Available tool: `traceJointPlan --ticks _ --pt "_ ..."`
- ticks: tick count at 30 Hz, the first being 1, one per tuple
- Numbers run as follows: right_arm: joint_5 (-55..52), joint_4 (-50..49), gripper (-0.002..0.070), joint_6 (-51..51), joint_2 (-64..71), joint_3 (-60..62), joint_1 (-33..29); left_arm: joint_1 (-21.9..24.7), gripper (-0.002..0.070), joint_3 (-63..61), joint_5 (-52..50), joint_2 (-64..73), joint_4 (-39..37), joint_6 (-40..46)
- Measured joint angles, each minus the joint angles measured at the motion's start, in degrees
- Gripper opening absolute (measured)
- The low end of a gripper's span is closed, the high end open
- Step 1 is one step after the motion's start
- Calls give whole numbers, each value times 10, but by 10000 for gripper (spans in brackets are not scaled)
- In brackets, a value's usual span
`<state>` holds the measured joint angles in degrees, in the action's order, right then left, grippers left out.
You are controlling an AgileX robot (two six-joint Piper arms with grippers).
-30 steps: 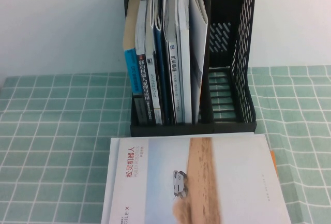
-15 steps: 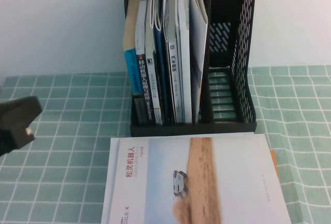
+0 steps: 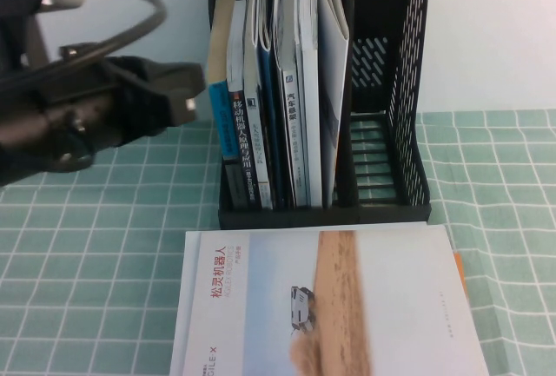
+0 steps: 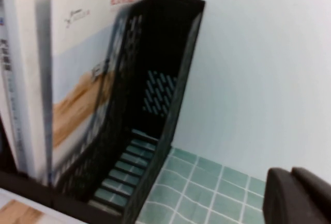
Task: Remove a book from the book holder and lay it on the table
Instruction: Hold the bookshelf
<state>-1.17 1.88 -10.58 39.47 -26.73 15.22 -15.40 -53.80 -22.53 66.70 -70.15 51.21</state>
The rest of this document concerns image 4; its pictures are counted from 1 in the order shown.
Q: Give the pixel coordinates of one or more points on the black mesh book holder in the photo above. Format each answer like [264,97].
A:
[160,40]

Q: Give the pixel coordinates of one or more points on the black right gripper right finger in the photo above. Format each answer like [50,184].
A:
[315,187]

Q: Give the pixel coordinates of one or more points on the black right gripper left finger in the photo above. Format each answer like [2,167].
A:
[282,200]

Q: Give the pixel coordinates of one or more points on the white AgileX robotics brochure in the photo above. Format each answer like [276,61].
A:
[77,66]
[15,211]

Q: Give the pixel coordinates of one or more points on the green checked tablecloth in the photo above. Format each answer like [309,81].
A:
[207,195]

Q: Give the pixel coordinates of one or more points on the white spine automotive book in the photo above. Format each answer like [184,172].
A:
[5,61]

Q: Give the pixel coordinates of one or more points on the large white cover book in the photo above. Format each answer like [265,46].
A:
[28,79]

